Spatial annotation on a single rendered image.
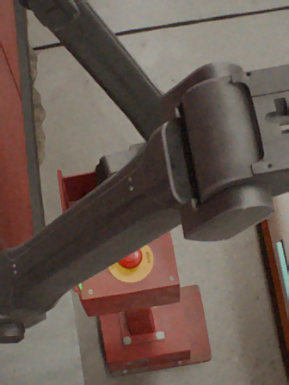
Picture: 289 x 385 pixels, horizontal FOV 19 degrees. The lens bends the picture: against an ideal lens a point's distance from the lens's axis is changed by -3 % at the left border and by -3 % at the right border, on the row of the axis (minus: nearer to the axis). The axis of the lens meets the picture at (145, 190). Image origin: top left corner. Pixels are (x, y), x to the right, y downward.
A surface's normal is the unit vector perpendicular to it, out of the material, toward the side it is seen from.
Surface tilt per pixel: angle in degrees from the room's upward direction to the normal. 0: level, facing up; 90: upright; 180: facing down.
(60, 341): 0
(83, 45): 75
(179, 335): 1
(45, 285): 89
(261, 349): 0
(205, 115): 36
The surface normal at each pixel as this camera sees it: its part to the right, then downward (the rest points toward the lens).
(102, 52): 0.39, 0.69
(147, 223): 0.08, 0.94
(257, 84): -0.12, -0.32
